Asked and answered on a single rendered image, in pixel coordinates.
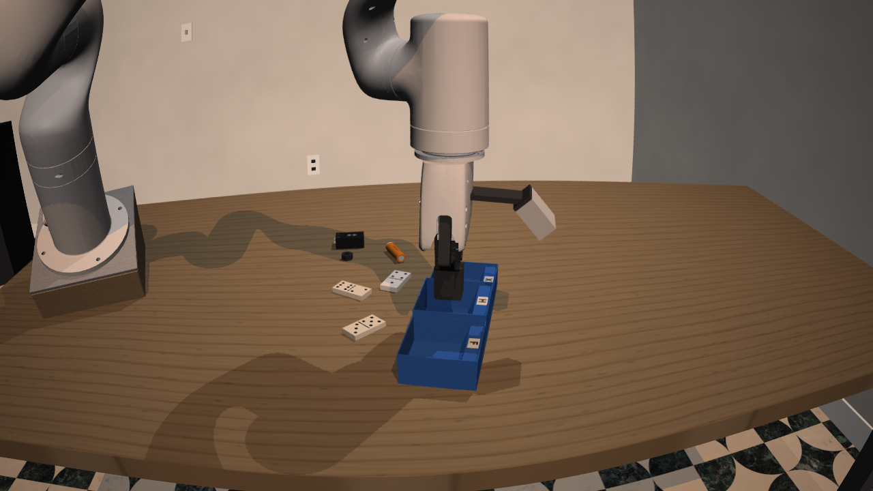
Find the beige domino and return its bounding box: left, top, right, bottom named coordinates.
left=342, top=314, right=386, bottom=341
left=332, top=281, right=372, bottom=301

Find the orange battery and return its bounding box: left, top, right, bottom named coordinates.
left=385, top=242, right=406, bottom=263

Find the blue three-compartment bin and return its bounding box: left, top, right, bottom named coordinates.
left=397, top=261, right=498, bottom=391

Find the white domino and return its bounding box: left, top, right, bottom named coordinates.
left=380, top=270, right=411, bottom=293

